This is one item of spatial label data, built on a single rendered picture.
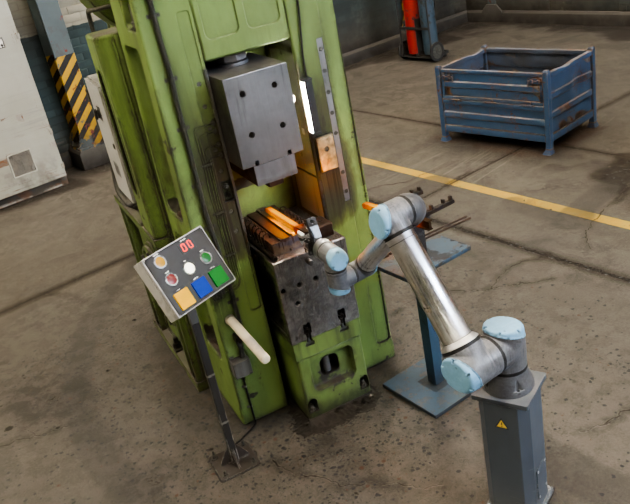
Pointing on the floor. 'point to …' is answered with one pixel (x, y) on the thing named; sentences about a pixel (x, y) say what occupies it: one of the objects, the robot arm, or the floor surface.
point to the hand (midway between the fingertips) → (300, 229)
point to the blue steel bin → (518, 93)
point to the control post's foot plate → (222, 463)
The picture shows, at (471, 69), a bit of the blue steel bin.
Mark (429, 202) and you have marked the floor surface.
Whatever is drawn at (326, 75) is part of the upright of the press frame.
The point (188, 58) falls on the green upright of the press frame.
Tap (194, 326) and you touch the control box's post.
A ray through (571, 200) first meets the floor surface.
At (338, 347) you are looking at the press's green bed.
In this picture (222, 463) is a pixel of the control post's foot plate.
